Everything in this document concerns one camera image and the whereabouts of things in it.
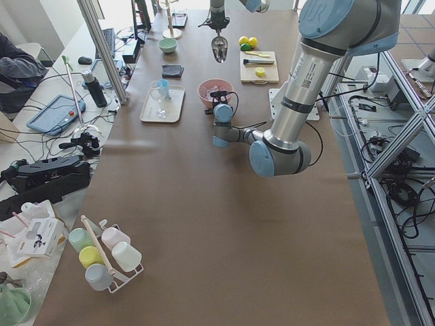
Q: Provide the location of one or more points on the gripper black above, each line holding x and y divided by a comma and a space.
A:
216, 15
217, 100

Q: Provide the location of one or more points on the pink bowl of ice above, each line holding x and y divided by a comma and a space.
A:
212, 85

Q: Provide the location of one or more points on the steel ice scoop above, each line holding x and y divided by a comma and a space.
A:
219, 46

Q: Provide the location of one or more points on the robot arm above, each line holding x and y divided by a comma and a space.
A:
259, 6
328, 30

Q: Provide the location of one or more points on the blue cup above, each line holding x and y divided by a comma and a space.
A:
164, 88

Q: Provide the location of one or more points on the white cup rack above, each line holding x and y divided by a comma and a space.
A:
105, 252

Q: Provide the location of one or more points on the yellow lemon upper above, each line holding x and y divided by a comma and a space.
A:
243, 40

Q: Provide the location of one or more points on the yellow lemon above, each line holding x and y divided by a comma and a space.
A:
253, 42
243, 40

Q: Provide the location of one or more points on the green lime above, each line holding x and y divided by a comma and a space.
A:
245, 47

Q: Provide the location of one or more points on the bamboo cutting board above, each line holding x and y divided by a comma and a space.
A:
247, 72

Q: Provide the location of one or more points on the yellow lemon lower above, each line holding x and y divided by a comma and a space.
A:
253, 42

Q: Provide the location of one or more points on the yellow plastic knife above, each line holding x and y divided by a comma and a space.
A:
261, 55

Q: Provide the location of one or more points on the half lemon slice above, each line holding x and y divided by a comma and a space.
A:
259, 71

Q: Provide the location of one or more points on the wooden glass stand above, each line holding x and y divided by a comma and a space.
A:
171, 31

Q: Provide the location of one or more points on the cream serving tray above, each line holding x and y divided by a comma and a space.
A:
149, 112

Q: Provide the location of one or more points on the mint green bowl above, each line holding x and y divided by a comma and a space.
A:
167, 45

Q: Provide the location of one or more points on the grey folded cloth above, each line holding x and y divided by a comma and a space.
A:
172, 71

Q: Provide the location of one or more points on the clear wine glass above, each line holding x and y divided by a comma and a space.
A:
154, 92

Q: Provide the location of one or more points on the black thermos bottle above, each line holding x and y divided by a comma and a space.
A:
94, 88

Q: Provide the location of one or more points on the blue teach pendant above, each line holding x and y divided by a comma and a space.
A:
54, 117

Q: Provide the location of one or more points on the black equipment case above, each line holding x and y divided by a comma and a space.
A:
48, 179

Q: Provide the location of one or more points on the seated person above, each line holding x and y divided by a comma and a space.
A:
21, 73

